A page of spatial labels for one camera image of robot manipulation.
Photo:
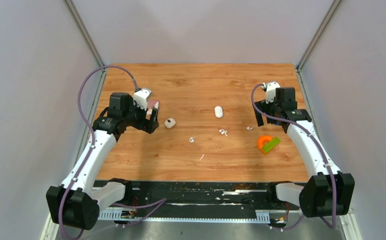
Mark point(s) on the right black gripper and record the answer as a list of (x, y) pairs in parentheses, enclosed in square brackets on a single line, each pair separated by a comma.
[(262, 106)]

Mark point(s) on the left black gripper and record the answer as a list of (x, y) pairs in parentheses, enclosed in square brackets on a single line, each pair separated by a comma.
[(148, 125)]

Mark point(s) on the white gold earbud case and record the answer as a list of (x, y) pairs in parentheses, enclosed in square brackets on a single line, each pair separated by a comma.
[(169, 123)]

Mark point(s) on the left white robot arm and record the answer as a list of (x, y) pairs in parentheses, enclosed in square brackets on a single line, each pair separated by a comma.
[(73, 203)]

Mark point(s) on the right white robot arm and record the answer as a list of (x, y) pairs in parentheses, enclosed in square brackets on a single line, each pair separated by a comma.
[(328, 191)]

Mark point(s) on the white oval earbud case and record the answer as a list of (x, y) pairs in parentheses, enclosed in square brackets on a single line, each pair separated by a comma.
[(218, 112)]

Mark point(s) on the playing card box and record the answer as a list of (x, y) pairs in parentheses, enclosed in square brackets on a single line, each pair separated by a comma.
[(152, 104)]

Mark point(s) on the green building block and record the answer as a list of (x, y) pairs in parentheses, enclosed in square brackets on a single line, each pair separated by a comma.
[(270, 145)]

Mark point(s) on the orange ring toy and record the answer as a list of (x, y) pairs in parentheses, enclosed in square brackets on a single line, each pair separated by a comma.
[(261, 140)]

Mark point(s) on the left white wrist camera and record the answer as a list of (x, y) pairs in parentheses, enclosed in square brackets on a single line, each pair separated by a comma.
[(141, 98)]

